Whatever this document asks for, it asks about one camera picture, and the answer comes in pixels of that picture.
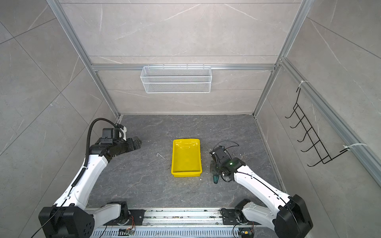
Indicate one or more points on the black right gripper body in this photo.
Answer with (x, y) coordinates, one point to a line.
(216, 168)

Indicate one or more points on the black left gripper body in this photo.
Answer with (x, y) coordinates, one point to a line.
(128, 146)

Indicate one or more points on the green handled screwdriver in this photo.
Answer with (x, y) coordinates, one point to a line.
(215, 178)

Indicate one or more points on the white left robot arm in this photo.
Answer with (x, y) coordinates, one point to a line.
(69, 217)

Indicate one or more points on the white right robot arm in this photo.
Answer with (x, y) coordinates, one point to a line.
(287, 215)

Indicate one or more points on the yellow plastic bin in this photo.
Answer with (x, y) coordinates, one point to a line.
(186, 158)

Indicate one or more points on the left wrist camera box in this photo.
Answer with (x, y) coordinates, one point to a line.
(112, 136)

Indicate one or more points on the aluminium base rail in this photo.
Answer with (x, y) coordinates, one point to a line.
(179, 223)

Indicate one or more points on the white wire mesh basket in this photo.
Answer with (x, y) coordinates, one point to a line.
(176, 80)

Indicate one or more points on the aluminium horizontal back rail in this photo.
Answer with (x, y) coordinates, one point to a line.
(230, 66)

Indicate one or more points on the black wire hook rack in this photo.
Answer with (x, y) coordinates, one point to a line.
(311, 135)

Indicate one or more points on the aluminium right wall rail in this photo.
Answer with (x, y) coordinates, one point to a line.
(351, 140)

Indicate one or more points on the aluminium corner frame post left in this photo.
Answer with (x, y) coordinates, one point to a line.
(62, 18)

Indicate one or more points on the aluminium corner frame post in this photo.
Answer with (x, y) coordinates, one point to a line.
(62, 18)
(302, 13)

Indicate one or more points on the aluminium corner frame post right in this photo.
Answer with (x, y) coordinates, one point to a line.
(302, 13)

